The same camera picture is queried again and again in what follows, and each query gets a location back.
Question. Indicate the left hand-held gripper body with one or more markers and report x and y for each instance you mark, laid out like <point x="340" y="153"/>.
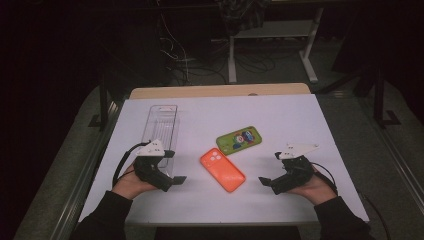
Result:
<point x="150" y="166"/>

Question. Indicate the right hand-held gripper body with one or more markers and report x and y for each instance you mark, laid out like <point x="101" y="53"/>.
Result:
<point x="296" y="171"/>

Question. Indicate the clear plastic storage rack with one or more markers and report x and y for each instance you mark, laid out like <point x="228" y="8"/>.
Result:
<point x="161" y="125"/>

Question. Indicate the white table cover sheet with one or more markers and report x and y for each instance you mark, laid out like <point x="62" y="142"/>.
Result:
<point x="206" y="206"/>

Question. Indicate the grey metal rail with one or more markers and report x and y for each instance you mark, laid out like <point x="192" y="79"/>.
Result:
<point x="396" y="163"/>
<point x="83" y="186"/>

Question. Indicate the dark plaid cloth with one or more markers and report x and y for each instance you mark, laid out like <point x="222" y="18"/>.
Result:
<point x="241" y="15"/>

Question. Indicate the white metal desk frame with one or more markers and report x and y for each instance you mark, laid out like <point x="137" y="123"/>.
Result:
<point x="273" y="29"/>

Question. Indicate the person's left hand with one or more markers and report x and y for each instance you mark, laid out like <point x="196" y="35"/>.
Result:
<point x="128" y="185"/>

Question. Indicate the orange phone case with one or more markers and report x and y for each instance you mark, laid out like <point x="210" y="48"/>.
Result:
<point x="223" y="170"/>

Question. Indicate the person's right hand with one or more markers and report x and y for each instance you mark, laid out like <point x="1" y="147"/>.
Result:
<point x="316" y="190"/>

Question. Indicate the green printed phone case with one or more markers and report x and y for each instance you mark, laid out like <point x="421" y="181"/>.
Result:
<point x="238" y="140"/>

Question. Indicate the black metal stand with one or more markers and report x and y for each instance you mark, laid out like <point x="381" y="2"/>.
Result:
<point x="104" y="106"/>
<point x="379" y="100"/>

